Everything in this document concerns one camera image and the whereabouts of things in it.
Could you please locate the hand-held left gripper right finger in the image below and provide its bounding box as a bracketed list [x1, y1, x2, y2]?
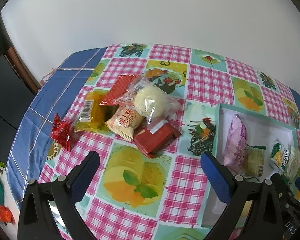
[200, 152, 285, 240]

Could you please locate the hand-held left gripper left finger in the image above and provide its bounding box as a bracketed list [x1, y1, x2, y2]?
[17, 151, 100, 240]

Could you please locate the green and white cracker packet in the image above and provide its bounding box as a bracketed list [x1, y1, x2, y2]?
[270, 140, 290, 174]

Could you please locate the pink snack packet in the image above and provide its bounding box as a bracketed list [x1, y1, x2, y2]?
[222, 114, 249, 174]

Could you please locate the white and green snack packet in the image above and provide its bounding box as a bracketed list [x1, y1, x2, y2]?
[240, 145, 267, 183]

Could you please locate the small red foil packet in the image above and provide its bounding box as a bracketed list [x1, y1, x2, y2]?
[51, 113, 74, 152]

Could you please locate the yellow snack packet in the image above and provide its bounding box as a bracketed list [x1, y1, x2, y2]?
[74, 91, 113, 133]

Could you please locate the teal cardboard box tray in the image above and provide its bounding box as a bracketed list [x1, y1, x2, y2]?
[202, 103, 300, 228]

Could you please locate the beige red print snack packet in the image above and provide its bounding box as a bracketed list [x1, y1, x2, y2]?
[105, 106, 145, 142]

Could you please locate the dark red snack packet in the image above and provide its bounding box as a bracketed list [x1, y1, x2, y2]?
[133, 120, 182, 158]

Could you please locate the red gold patterned snack packet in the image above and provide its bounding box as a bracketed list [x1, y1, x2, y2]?
[99, 74, 140, 107]

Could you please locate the clear bag with white bun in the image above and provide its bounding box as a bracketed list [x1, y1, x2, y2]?
[112, 76, 183, 130]

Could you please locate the pink paper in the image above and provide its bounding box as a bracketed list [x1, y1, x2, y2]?
[39, 67, 58, 87]

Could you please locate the dark cabinet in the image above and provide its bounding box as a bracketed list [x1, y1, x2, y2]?
[0, 52, 35, 130]

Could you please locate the brown wooden door frame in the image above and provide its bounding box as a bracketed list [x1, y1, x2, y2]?
[4, 42, 42, 95]

